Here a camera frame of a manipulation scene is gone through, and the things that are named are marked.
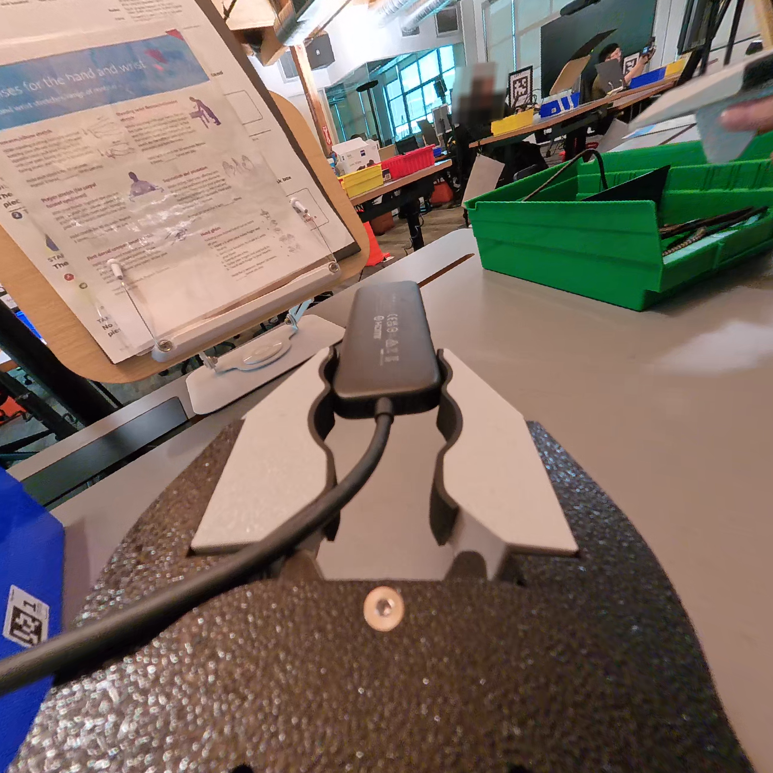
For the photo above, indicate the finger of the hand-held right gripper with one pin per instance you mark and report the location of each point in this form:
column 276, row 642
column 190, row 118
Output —
column 721, row 142
column 694, row 104

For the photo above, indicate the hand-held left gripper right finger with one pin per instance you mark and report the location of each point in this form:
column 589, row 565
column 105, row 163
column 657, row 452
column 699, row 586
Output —
column 501, row 483

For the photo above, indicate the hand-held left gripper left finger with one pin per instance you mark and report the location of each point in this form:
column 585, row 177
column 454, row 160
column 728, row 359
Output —
column 266, row 471

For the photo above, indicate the black usb hub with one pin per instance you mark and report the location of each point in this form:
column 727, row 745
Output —
column 386, row 338

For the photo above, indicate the green plastic bin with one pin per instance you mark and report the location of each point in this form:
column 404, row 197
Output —
column 555, row 241

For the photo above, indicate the person's right hand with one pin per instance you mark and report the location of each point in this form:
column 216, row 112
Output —
column 752, row 118

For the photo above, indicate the wooden desk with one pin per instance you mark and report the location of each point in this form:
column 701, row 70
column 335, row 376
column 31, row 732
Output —
column 604, row 106
column 435, row 171

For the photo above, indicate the black bin divider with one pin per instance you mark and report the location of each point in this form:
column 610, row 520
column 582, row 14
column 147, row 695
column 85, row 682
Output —
column 634, row 187

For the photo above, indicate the small blue plastic bin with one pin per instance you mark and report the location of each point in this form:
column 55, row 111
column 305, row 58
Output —
column 558, row 107

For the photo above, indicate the black white marker sign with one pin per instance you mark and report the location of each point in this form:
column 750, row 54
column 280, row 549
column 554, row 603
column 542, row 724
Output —
column 520, row 90

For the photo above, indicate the yellow plastic bin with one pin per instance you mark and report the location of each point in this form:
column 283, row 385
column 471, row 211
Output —
column 362, row 181
column 513, row 124

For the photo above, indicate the large blue plastic bin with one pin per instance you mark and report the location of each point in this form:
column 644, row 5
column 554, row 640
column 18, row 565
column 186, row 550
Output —
column 30, row 543

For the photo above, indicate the orange cone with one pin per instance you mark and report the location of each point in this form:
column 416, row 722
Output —
column 374, row 247

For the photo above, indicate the black pole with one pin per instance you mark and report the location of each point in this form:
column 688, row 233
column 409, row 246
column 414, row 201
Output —
column 36, row 344

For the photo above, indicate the wooden document stand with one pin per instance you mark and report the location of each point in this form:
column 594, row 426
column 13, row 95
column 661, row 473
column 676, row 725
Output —
column 48, row 314

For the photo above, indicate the red plastic bin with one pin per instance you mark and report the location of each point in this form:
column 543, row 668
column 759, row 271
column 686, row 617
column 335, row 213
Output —
column 407, row 164

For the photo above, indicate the white cardboard box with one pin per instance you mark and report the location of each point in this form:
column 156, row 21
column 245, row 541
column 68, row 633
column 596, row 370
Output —
column 356, row 154

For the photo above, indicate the large black wall screen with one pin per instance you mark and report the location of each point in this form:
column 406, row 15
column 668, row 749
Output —
column 628, row 24

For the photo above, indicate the wooden post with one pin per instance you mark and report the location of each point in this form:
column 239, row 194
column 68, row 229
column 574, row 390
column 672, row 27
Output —
column 311, row 102

